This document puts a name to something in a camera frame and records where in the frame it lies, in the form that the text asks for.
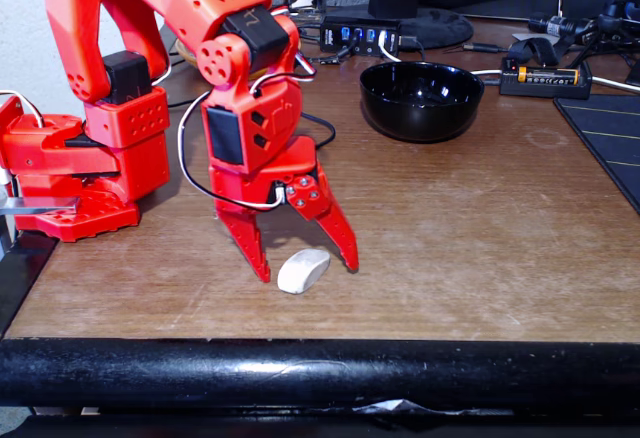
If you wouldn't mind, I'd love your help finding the white eraser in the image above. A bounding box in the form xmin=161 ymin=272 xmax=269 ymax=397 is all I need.
xmin=277 ymin=248 xmax=331 ymax=295

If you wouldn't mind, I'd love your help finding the black glossy bowl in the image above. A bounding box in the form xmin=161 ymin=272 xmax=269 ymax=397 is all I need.
xmin=358 ymin=61 xmax=485 ymax=144

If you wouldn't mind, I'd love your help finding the black table edge trim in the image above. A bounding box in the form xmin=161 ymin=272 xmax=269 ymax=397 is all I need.
xmin=0 ymin=230 xmax=640 ymax=412

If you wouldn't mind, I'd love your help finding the black USB hub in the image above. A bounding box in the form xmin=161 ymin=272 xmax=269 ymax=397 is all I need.
xmin=319 ymin=15 xmax=401 ymax=58

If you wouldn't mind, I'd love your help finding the clear glass tumbler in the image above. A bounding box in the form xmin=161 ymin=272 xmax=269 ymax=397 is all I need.
xmin=283 ymin=0 xmax=326 ymax=15

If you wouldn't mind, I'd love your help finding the silver metal clamp bar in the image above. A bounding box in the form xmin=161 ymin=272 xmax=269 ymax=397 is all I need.
xmin=0 ymin=195 xmax=81 ymax=217

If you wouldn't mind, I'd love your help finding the crumpled silver tape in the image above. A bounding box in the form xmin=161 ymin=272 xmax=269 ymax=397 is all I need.
xmin=352 ymin=398 xmax=516 ymax=417

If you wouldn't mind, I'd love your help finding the black jack plug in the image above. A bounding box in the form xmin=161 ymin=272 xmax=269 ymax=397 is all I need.
xmin=443 ymin=42 xmax=507 ymax=54

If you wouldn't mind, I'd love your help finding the black battery charger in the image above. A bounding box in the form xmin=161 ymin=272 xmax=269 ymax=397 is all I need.
xmin=498 ymin=56 xmax=594 ymax=100

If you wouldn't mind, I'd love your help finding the yellow and black battery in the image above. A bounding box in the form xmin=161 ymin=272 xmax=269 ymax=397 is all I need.
xmin=517 ymin=66 xmax=580 ymax=84

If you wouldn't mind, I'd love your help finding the black flashlight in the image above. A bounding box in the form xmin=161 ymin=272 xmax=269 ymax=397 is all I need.
xmin=529 ymin=12 xmax=601 ymax=39

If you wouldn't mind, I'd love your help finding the black mat with yellow lines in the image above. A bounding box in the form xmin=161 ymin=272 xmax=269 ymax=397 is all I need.
xmin=553 ymin=93 xmax=640 ymax=214

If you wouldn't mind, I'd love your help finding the black speaker box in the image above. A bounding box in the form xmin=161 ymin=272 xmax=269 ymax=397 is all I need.
xmin=559 ymin=0 xmax=619 ymax=22

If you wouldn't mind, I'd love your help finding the black mini tripod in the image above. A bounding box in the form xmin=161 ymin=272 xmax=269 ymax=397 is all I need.
xmin=569 ymin=0 xmax=640 ymax=70

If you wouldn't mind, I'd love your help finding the white gripper wire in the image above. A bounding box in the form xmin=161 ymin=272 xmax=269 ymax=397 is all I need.
xmin=177 ymin=71 xmax=318 ymax=213

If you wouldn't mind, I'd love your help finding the white cable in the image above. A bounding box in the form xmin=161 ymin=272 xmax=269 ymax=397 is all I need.
xmin=377 ymin=31 xmax=502 ymax=79
xmin=592 ymin=75 xmax=640 ymax=95

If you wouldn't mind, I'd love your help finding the white base wire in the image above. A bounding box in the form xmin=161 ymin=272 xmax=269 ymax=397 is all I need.
xmin=0 ymin=89 xmax=46 ymax=128

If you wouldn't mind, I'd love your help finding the black strap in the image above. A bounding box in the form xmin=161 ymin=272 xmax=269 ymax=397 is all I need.
xmin=507 ymin=36 xmax=561 ymax=68

